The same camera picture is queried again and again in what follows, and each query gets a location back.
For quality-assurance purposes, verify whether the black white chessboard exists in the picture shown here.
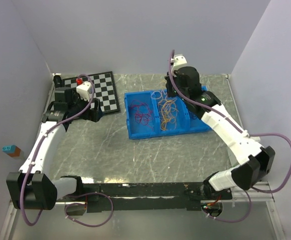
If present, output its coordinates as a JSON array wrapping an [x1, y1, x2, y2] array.
[[61, 71, 121, 115]]

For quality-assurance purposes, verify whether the blue orange toy block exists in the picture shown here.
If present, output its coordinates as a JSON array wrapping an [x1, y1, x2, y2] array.
[[2, 145, 21, 158]]

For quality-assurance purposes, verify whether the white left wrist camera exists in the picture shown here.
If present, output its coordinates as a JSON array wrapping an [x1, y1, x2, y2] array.
[[75, 78, 93, 102]]

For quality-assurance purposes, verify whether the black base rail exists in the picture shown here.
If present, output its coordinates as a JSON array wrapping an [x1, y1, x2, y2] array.
[[80, 182, 233, 211]]

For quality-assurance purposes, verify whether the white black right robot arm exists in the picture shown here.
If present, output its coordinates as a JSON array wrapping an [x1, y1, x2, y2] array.
[[166, 66, 275, 199]]

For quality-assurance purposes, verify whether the blue three-compartment plastic bin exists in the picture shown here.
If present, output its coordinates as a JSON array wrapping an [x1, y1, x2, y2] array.
[[124, 89, 211, 140]]

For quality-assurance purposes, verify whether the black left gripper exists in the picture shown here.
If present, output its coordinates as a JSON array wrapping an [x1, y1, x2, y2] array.
[[68, 92, 104, 123]]

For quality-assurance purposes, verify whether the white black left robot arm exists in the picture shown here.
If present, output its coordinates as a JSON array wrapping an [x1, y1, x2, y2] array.
[[6, 83, 103, 210]]

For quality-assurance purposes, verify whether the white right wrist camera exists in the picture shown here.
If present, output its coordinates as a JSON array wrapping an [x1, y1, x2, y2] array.
[[170, 54, 188, 71]]

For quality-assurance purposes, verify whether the red wire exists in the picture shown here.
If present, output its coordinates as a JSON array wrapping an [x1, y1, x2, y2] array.
[[128, 99, 156, 132]]

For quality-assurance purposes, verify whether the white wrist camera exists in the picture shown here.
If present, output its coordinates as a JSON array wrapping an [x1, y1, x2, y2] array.
[[75, 78, 93, 102], [170, 54, 188, 71]]

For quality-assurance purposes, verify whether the yellow wire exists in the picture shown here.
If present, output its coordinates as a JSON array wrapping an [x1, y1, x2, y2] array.
[[151, 89, 180, 132]]

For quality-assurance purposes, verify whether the black marker orange cap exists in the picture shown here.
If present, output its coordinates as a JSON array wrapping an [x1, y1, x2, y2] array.
[[53, 74, 64, 89]]

